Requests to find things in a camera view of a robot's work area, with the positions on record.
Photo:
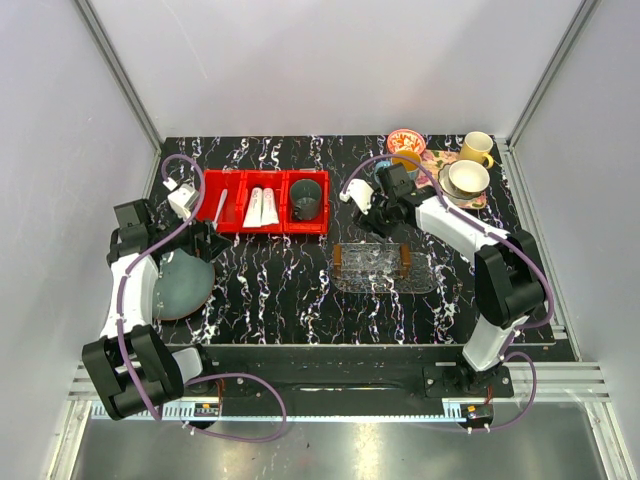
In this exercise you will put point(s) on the floral placemat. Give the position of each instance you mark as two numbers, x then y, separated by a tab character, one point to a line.
434	161

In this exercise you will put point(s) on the red bin with toothpaste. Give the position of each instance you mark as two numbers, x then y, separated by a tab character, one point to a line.
263	179

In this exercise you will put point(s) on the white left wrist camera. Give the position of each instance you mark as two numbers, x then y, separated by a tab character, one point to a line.
182	198

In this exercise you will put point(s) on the white toothbrush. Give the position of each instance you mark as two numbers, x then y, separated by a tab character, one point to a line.
220	206

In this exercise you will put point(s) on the aluminium frame rail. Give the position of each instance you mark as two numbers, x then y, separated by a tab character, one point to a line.
248	401

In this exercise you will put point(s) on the floral saucer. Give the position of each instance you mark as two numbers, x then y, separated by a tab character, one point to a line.
449	189

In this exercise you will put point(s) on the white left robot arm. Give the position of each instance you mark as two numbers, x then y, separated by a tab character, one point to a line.
131	368

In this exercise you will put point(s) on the red patterned bowl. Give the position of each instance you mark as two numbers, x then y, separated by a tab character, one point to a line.
406	139

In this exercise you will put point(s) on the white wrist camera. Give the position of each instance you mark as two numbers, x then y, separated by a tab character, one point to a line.
360	193
182	198

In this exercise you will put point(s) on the red bin with mug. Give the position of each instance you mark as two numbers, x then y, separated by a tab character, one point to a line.
317	226

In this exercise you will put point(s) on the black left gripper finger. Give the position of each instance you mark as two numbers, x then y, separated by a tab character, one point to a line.
207	251
215	240

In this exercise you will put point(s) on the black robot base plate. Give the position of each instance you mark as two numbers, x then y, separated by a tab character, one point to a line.
335	382

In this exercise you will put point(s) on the white toothpaste tube red cap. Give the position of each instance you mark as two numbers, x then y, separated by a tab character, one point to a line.
269	212

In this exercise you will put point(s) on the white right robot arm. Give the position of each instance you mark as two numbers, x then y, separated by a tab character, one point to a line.
512	292

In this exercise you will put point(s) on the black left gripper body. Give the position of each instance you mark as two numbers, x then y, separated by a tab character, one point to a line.
185	242

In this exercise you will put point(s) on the clear glass tray wooden handles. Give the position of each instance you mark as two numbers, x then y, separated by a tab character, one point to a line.
381	268

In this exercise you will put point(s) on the yellow mug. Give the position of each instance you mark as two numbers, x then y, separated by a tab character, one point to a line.
477	147

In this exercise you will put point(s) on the dark grey mug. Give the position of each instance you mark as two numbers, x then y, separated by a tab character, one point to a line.
305	198

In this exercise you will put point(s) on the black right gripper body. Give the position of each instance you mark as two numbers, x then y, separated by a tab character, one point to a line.
381	215

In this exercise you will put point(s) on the white toothpaste tube dark cap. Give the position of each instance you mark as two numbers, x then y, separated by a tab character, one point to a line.
253	213

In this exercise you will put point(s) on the blue floral mug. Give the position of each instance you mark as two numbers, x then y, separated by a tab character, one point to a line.
409	159

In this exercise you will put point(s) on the white cup on saucer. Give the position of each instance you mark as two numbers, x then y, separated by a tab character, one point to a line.
468	176

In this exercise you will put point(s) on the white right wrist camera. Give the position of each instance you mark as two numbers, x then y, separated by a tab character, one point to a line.
360	193

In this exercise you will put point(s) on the blue-grey ceramic plate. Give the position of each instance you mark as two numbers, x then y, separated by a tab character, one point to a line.
184	284

